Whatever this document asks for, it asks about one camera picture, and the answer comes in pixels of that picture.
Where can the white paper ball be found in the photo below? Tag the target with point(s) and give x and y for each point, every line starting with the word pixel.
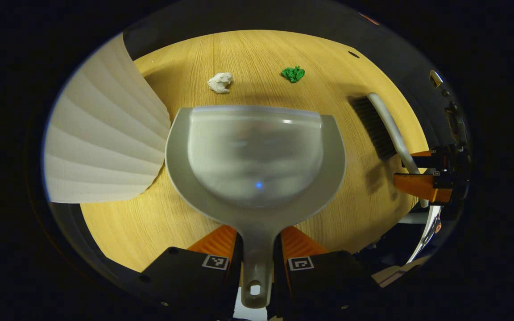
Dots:
pixel 220 83

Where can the small white broom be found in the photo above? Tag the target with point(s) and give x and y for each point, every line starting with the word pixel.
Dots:
pixel 388 125

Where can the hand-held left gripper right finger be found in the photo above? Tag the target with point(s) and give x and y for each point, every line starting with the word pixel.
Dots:
pixel 324 281

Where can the white plastic dustpan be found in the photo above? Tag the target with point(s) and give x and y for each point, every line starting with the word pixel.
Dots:
pixel 257 209

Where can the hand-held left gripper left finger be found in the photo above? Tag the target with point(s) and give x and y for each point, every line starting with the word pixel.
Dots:
pixel 181 276

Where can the green paper ball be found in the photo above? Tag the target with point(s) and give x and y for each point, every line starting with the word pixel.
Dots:
pixel 293 74

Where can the white ribbed garbage bin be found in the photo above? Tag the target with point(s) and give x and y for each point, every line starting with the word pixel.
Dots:
pixel 105 147

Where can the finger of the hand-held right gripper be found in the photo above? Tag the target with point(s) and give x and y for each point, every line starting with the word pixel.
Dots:
pixel 426 159
pixel 417 186

